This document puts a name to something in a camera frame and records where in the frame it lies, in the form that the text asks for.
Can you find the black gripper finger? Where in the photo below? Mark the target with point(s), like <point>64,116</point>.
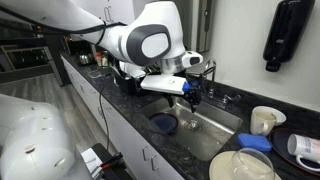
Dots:
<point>193,108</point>
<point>170,101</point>

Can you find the black soap dispenser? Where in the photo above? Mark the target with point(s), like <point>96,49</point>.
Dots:
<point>288,25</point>

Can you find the clear glass bowl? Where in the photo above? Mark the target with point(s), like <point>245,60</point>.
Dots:
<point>251,164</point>

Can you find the cream ceramic mug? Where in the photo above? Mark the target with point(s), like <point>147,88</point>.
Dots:
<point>262,121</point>

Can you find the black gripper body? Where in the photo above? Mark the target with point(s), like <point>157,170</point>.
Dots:
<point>193,97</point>

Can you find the silver kettle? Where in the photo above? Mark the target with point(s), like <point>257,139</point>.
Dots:
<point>85,58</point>

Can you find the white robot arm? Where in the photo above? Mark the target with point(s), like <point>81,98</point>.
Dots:
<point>150,48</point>

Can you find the stainless steel sink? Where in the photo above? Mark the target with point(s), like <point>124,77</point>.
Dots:
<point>204,132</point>

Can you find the white printed mug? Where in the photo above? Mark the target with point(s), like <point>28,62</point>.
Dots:
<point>303,147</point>

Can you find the cream white plate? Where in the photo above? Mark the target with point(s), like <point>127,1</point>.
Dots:
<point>220,167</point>

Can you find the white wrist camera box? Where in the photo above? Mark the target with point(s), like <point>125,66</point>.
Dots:
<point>166,83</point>

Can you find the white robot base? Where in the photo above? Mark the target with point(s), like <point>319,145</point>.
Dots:
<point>35,141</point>

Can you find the white paper booklet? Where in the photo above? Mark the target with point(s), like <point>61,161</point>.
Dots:
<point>91,160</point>

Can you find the red handled clamp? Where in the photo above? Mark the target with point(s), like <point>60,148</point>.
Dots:
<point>111,161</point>

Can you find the chrome sink faucet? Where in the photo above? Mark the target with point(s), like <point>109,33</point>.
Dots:
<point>208,80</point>

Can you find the dark blue plate in sink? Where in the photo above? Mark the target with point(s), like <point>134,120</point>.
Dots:
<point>166,122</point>

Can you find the black dish rack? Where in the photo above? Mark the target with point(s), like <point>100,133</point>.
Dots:
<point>128,77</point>

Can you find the dark round plate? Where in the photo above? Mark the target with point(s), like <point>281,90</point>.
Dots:
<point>279,138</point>

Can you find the blue sponge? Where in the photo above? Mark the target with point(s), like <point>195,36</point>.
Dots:
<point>258,142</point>

